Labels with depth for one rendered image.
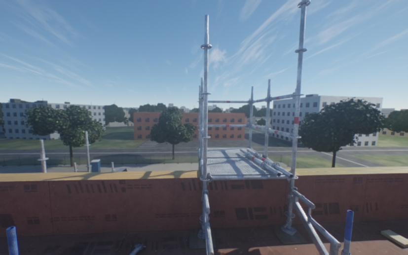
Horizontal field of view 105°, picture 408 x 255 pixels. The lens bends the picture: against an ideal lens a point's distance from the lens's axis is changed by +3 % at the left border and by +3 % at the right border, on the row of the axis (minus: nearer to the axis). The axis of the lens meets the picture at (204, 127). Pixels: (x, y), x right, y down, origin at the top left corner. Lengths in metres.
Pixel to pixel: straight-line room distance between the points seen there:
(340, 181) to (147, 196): 2.56
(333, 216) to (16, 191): 4.03
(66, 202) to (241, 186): 2.15
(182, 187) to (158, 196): 0.32
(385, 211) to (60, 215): 4.33
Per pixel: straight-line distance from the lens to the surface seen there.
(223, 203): 2.29
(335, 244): 2.01
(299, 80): 2.20
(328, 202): 2.94
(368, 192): 3.29
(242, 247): 2.28
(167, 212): 2.32
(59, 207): 2.76
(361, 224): 3.36
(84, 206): 2.60
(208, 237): 1.69
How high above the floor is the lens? 1.53
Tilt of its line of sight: 6 degrees down
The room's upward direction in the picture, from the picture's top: 1 degrees clockwise
